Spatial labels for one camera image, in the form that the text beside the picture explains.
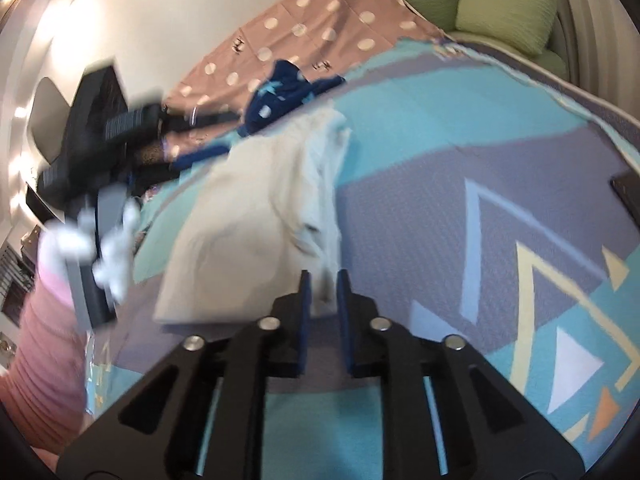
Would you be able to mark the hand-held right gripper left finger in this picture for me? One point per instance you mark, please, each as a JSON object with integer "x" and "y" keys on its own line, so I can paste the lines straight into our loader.
{"x": 305, "y": 325}

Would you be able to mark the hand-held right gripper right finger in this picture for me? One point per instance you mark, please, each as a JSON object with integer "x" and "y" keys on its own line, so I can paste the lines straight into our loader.
{"x": 345, "y": 325}

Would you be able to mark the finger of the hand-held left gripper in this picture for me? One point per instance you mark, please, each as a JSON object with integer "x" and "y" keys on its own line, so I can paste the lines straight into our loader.
{"x": 200, "y": 117}
{"x": 155, "y": 157}

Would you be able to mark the white small garment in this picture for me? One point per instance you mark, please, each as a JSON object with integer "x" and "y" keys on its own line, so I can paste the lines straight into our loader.
{"x": 240, "y": 210}

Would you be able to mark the person's left forearm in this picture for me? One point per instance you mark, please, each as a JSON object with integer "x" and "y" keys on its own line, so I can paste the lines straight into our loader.
{"x": 45, "y": 360}

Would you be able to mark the person's left hand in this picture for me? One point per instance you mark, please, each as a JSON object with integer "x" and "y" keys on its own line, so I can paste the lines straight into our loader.
{"x": 112, "y": 255}

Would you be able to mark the navy blue printed garment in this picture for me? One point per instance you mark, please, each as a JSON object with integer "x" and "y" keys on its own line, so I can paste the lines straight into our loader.
{"x": 280, "y": 95}

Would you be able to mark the pink polka dot sheet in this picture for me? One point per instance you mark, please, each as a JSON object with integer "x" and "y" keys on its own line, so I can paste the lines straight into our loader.
{"x": 310, "y": 25}

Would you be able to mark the dark shelf unit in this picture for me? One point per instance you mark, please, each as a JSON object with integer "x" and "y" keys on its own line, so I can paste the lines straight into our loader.
{"x": 17, "y": 280}

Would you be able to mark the black flat object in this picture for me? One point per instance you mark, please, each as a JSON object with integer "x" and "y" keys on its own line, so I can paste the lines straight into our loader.
{"x": 627, "y": 192}

